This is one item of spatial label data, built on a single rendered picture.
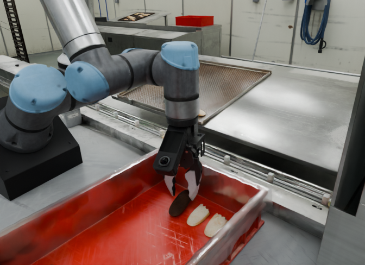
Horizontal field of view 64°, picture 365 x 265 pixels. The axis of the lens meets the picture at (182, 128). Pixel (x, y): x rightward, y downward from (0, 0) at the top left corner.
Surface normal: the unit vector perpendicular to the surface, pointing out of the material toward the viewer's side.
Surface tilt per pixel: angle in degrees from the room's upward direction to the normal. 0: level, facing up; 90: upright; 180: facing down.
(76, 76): 89
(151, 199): 0
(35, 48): 90
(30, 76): 45
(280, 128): 10
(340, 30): 90
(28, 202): 0
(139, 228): 0
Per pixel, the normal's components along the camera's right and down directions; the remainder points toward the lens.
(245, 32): -0.69, 0.30
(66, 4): 0.26, -0.04
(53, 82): 0.48, -0.44
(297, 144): -0.14, -0.84
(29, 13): 0.73, 0.27
